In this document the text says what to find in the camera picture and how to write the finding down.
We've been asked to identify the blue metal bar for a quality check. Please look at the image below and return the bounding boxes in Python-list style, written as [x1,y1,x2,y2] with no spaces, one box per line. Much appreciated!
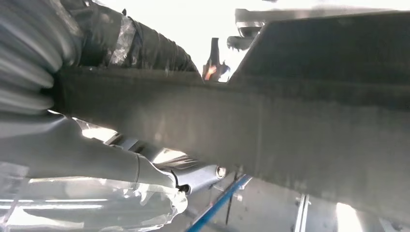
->
[186,174,253,232]

